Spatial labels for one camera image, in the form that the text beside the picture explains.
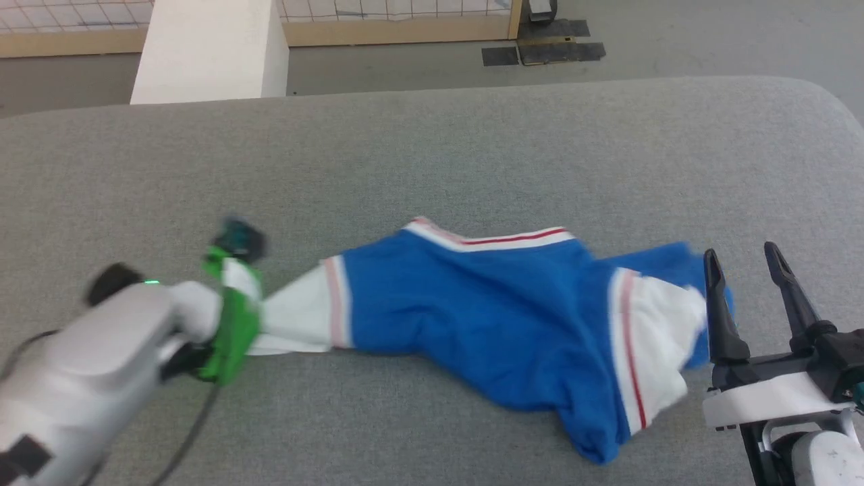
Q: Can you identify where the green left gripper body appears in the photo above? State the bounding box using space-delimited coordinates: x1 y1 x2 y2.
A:
198 246 264 387

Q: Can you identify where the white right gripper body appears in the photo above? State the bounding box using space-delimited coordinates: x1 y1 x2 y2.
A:
702 351 853 431

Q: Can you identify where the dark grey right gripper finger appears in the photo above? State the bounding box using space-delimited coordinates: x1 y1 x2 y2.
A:
702 248 752 369
763 241 839 355

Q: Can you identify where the blue and white shirt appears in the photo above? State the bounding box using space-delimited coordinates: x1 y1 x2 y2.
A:
246 216 736 466

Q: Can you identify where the white box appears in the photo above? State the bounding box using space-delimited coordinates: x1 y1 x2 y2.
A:
130 0 290 105

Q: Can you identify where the large black floor mat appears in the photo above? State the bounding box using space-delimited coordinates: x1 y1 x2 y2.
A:
516 19 607 66

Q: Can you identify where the lemon print partition screen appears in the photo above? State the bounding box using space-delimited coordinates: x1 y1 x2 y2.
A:
0 0 524 59

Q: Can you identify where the thin black cable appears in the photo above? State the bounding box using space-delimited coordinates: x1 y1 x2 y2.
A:
0 329 59 380
154 383 221 486

